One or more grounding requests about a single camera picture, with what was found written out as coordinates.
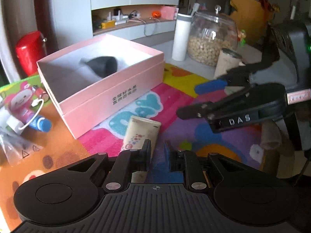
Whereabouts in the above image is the red metal canister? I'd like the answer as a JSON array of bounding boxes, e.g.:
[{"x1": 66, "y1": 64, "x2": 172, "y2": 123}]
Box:
[{"x1": 15, "y1": 30, "x2": 47, "y2": 76}]

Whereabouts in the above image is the cream lotion tube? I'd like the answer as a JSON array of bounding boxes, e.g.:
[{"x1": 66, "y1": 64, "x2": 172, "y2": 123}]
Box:
[{"x1": 120, "y1": 115, "x2": 162, "y2": 183}]

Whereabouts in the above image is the dark grey funnel nozzle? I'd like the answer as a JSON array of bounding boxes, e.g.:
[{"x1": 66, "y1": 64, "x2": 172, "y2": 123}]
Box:
[{"x1": 80, "y1": 56, "x2": 118, "y2": 78}]

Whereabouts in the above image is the grey tv cabinet shelf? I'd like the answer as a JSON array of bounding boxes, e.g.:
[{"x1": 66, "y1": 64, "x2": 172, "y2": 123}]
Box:
[{"x1": 91, "y1": 0, "x2": 179, "y2": 40}]

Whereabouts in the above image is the orange pumpkin toy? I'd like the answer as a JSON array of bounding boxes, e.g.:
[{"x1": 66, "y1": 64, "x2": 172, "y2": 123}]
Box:
[{"x1": 152, "y1": 10, "x2": 161, "y2": 19}]

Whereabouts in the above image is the glass jar with beans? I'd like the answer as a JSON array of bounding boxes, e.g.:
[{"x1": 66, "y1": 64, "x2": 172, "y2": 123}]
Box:
[{"x1": 187, "y1": 5, "x2": 238, "y2": 67}]

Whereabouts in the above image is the colourful cartoon table mat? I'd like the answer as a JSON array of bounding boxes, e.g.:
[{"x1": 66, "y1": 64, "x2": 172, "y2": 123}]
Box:
[{"x1": 1, "y1": 64, "x2": 295, "y2": 232}]

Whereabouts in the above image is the white cable adapter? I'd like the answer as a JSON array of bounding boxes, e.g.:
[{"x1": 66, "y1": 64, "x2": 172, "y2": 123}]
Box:
[{"x1": 6, "y1": 95, "x2": 44, "y2": 135}]

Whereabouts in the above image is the pink cardboard box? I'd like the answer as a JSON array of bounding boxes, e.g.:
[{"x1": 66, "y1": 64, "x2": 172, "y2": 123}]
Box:
[{"x1": 37, "y1": 34, "x2": 165, "y2": 139}]

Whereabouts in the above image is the white cylinder bottle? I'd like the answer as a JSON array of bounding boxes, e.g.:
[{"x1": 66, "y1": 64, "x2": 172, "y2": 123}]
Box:
[{"x1": 172, "y1": 13, "x2": 192, "y2": 62}]

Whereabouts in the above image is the white cube charger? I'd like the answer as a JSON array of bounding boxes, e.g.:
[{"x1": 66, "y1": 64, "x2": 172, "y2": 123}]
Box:
[{"x1": 0, "y1": 106, "x2": 10, "y2": 128}]

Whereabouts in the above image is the clear plastic bag with parts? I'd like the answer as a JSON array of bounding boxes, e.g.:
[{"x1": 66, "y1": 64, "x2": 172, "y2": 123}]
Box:
[{"x1": 1, "y1": 128, "x2": 43, "y2": 167}]

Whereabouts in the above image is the blue capped tube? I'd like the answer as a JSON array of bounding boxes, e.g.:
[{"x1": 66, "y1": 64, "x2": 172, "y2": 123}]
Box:
[{"x1": 20, "y1": 108, "x2": 52, "y2": 133}]

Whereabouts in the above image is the red lipstick tube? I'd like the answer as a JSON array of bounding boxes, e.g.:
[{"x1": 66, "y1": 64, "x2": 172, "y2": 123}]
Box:
[{"x1": 32, "y1": 85, "x2": 50, "y2": 102}]

